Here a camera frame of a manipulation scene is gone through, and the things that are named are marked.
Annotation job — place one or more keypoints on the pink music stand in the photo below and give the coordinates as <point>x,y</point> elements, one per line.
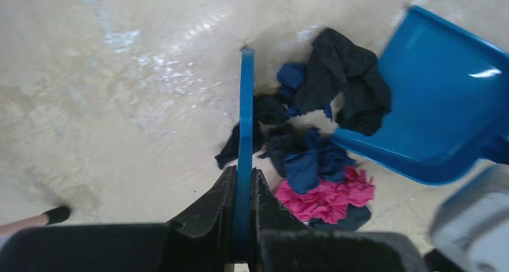
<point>50,217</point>

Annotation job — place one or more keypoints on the blue hand brush black bristles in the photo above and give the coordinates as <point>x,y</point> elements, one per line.
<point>241,213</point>

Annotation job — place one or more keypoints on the dark blue paper scrap centre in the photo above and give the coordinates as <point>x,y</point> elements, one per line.
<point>304,158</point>

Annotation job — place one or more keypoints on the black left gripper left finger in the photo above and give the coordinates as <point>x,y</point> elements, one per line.
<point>197,239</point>

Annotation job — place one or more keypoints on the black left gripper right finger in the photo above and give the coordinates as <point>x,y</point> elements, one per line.
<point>281,242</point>

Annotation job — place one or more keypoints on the blue plastic dustpan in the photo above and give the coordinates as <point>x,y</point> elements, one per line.
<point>449,102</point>

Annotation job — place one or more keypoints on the pink paper scrap middle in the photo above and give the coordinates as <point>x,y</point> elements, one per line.
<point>329,201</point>

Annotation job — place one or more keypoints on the small black paper scrap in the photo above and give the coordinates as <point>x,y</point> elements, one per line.
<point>254,123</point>

